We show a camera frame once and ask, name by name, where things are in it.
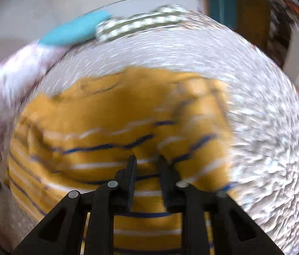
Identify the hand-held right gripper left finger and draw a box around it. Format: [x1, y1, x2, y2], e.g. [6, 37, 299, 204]
[11, 155, 138, 255]

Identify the white textured bedspread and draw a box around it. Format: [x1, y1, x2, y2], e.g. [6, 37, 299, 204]
[41, 11, 299, 255]

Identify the pale pink cloth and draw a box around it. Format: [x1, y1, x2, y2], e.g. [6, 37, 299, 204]
[0, 39, 67, 192]

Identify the turquoise cloth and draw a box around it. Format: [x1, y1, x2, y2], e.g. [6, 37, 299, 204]
[38, 10, 113, 46]

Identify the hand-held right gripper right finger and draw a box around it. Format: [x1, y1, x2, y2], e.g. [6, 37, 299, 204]
[158, 155, 285, 255]

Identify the olive white striped cloth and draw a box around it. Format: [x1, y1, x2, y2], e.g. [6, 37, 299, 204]
[95, 5, 192, 42]

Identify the mustard striped shirt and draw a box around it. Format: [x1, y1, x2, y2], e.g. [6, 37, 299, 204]
[5, 67, 241, 255]

